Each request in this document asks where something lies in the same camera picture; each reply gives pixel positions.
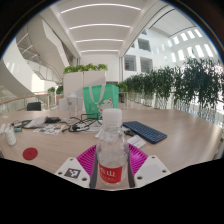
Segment clear red-labelled water bottle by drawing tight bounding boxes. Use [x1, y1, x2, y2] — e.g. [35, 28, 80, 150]
[95, 108, 130, 190]

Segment green plants atop cabinet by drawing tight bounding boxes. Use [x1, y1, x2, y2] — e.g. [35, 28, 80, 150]
[63, 62, 109, 75]

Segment tangled black cables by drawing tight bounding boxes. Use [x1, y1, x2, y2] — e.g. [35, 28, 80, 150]
[64, 113, 103, 133]

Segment small black case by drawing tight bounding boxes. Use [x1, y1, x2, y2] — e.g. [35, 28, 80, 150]
[44, 116, 62, 124]

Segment ceiling light strips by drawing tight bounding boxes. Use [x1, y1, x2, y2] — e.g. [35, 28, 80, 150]
[59, 2, 143, 54]

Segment dark blue keyboard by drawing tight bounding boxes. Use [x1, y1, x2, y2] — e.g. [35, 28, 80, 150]
[122, 120, 168, 145]

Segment black notebook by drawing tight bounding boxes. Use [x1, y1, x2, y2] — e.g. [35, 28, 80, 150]
[13, 119, 31, 129]

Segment flat round red coaster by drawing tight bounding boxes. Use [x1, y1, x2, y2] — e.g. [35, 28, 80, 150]
[22, 147, 39, 161]

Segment black chair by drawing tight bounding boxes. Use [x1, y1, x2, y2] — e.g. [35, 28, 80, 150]
[26, 101, 42, 112]

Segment green tote bag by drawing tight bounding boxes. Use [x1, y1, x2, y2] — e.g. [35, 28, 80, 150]
[82, 83, 120, 120]

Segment white cabinet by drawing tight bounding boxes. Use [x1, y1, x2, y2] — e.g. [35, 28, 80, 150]
[62, 70, 107, 108]

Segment white printed booklet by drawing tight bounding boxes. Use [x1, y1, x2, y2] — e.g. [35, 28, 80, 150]
[23, 115, 48, 129]

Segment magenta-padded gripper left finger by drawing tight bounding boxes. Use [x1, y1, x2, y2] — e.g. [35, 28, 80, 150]
[54, 143, 100, 190]

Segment white tissue packet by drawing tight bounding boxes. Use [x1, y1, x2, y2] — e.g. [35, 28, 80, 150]
[126, 134, 147, 149]

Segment plant in brown planter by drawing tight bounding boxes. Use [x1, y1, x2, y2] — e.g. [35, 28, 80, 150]
[55, 84, 64, 105]

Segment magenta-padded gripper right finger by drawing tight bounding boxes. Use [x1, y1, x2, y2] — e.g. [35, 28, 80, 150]
[125, 143, 172, 188]

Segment row of tall green plants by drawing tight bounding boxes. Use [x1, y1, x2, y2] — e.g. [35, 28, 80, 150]
[116, 57, 224, 118]

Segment clear tumbler with white lid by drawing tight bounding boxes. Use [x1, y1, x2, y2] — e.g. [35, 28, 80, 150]
[66, 92, 79, 118]

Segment white grid-pattern mug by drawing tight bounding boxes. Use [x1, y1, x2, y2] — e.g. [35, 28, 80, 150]
[4, 128, 17, 147]

